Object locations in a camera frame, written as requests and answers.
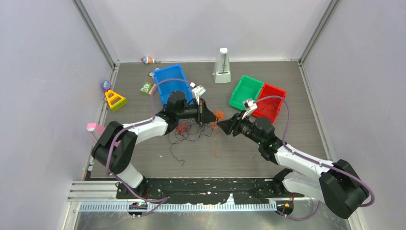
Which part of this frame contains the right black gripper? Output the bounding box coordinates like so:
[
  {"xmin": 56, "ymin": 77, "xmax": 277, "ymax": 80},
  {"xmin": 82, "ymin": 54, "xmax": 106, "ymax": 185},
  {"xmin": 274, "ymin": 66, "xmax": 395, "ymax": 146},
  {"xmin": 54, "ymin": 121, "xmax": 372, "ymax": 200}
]
[{"xmin": 217, "ymin": 110, "xmax": 264, "ymax": 146}]

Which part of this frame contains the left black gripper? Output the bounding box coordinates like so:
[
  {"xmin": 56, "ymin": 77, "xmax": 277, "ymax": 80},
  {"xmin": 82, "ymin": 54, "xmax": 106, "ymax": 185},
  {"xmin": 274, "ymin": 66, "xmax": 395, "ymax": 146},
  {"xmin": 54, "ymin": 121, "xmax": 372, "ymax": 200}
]
[{"xmin": 176, "ymin": 98, "xmax": 218, "ymax": 125}]

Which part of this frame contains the black wire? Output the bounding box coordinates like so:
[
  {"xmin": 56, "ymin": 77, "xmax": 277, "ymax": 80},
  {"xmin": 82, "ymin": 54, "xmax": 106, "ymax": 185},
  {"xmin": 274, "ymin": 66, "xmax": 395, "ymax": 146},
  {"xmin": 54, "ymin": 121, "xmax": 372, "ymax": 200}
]
[{"xmin": 168, "ymin": 122, "xmax": 219, "ymax": 166}]

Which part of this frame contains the purple wire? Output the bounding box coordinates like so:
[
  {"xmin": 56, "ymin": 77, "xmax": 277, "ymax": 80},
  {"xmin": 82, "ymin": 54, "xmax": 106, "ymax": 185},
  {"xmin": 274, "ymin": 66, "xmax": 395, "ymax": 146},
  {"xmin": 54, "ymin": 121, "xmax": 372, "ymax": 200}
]
[{"xmin": 257, "ymin": 97, "xmax": 282, "ymax": 116}]

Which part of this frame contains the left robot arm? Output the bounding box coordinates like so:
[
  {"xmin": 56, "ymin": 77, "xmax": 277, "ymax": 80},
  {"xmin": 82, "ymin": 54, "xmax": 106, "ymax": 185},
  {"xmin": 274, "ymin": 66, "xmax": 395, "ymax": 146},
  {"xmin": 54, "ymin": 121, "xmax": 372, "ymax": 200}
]
[{"xmin": 91, "ymin": 91, "xmax": 216, "ymax": 198}]

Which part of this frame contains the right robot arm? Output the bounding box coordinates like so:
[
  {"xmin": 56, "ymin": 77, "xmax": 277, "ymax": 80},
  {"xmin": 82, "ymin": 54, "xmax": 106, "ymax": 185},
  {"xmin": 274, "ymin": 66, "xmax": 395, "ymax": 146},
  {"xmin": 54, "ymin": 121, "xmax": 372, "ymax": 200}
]
[{"xmin": 217, "ymin": 114, "xmax": 372, "ymax": 219}]

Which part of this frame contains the green plastic bin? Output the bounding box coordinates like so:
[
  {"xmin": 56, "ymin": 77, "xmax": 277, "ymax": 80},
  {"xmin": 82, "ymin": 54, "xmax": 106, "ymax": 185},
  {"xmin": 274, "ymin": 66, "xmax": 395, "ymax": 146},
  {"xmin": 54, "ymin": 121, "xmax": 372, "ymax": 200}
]
[{"xmin": 229, "ymin": 75, "xmax": 264, "ymax": 111}]

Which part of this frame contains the white metronome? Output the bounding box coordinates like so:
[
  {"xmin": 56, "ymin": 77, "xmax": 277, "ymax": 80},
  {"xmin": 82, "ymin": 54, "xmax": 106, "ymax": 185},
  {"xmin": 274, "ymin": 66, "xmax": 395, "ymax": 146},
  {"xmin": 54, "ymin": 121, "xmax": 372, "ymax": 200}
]
[{"xmin": 213, "ymin": 48, "xmax": 231, "ymax": 84}]

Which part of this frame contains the blue plastic bin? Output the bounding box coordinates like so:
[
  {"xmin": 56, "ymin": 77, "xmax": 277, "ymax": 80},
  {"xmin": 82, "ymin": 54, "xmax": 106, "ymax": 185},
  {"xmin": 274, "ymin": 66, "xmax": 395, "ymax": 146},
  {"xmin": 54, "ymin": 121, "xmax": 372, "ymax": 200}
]
[{"xmin": 153, "ymin": 64, "xmax": 193, "ymax": 104}]

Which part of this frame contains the red plastic bin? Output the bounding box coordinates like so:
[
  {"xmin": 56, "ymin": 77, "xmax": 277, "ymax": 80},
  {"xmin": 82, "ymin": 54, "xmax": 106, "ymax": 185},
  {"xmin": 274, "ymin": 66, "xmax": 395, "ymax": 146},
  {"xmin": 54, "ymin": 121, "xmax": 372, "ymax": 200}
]
[{"xmin": 252, "ymin": 83, "xmax": 287, "ymax": 123}]

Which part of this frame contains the wooden block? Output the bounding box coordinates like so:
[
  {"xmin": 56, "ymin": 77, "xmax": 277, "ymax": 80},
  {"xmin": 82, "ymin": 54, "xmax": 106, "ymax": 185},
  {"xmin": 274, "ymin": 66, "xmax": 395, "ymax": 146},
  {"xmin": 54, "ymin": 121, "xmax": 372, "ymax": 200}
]
[{"xmin": 148, "ymin": 84, "xmax": 157, "ymax": 95}]

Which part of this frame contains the green toy block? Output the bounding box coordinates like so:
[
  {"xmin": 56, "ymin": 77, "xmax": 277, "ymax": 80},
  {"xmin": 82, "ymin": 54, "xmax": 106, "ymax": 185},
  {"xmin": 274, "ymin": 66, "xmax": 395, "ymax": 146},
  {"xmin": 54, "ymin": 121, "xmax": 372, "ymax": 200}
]
[{"xmin": 140, "ymin": 82, "xmax": 153, "ymax": 94}]

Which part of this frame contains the small round toy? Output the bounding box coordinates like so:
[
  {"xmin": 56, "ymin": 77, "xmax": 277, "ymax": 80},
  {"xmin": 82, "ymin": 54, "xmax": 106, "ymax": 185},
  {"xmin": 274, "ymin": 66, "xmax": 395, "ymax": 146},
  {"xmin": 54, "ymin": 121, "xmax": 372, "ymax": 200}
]
[{"xmin": 148, "ymin": 68, "xmax": 160, "ymax": 78}]

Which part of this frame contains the small figurine toy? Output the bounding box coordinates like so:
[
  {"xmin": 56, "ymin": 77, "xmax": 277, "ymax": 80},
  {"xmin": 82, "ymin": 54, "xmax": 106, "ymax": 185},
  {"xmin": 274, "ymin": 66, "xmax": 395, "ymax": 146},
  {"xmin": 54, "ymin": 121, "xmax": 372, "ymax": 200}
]
[{"xmin": 140, "ymin": 56, "xmax": 156, "ymax": 64}]

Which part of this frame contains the yellow triangle toy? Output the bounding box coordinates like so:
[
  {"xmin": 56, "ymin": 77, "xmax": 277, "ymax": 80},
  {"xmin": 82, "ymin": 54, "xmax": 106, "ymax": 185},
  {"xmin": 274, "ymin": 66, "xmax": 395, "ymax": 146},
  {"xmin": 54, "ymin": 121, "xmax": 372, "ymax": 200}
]
[{"xmin": 105, "ymin": 90, "xmax": 128, "ymax": 112}]

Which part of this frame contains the purple round toy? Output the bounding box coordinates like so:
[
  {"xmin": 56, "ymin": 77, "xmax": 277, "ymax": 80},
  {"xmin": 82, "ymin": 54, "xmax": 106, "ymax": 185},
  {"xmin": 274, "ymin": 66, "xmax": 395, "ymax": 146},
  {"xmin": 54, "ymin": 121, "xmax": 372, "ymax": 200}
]
[{"xmin": 101, "ymin": 80, "xmax": 112, "ymax": 92}]

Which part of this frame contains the pink stand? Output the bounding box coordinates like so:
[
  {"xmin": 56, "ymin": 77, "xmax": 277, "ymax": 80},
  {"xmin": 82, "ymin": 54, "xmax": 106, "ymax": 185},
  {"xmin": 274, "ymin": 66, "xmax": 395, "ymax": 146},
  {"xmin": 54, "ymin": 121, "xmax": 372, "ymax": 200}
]
[{"xmin": 87, "ymin": 123, "xmax": 106, "ymax": 146}]

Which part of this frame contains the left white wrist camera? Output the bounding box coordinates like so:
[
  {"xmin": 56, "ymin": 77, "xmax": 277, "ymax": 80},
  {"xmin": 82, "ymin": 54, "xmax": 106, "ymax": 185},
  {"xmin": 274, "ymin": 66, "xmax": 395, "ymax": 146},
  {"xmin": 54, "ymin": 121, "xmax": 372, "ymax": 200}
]
[{"xmin": 190, "ymin": 82, "xmax": 206, "ymax": 104}]

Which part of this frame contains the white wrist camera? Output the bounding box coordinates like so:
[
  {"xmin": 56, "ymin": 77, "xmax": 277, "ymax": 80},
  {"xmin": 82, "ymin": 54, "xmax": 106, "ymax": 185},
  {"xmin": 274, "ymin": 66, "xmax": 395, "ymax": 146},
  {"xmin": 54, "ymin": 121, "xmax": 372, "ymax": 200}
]
[
  {"xmin": 190, "ymin": 82, "xmax": 206, "ymax": 104},
  {"xmin": 242, "ymin": 98, "xmax": 258, "ymax": 119}
]

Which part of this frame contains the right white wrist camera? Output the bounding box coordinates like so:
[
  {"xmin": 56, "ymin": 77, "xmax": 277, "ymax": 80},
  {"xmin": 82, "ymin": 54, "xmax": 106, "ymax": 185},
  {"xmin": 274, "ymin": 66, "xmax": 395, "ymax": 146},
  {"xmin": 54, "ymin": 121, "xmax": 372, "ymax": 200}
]
[{"xmin": 242, "ymin": 98, "xmax": 258, "ymax": 119}]

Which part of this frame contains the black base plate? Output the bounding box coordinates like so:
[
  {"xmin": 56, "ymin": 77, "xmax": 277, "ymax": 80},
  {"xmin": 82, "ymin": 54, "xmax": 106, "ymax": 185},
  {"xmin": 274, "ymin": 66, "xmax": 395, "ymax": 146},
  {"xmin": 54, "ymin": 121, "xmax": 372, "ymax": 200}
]
[{"xmin": 115, "ymin": 178, "xmax": 303, "ymax": 205}]

